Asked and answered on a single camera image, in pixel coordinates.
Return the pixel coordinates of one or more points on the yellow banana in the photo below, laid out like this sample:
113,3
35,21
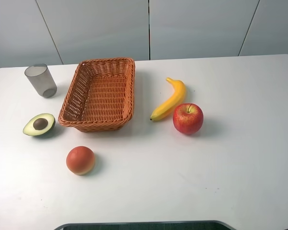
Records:
167,107

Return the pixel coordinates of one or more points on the brown wicker basket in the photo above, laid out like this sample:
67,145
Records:
100,96

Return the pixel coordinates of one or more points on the red apple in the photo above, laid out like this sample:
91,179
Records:
188,118

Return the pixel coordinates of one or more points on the orange-red round fruit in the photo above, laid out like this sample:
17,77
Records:
80,160

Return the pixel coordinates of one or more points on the halved avocado with pit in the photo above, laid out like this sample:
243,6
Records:
39,125

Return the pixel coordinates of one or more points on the grey translucent plastic cup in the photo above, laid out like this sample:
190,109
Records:
41,79

